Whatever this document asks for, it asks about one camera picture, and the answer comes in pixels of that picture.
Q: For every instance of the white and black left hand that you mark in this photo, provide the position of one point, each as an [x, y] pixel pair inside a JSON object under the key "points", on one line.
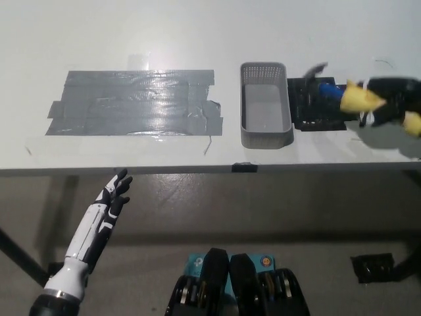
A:
{"points": [[89, 233]]}

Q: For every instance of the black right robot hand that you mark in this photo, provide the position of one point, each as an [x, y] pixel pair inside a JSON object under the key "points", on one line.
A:
{"points": [[398, 95]]}

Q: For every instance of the teal box on robot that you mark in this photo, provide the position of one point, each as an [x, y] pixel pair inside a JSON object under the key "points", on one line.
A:
{"points": [[196, 261]]}

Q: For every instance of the black table leg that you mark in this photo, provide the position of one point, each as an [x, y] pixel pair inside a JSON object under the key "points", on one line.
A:
{"points": [[19, 256]]}

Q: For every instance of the grey plastic basket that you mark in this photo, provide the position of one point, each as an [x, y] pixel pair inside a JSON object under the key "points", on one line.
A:
{"points": [[266, 136]]}

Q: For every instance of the grey duct tape patch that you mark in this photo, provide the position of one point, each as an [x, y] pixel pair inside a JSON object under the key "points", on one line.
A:
{"points": [[131, 105]]}

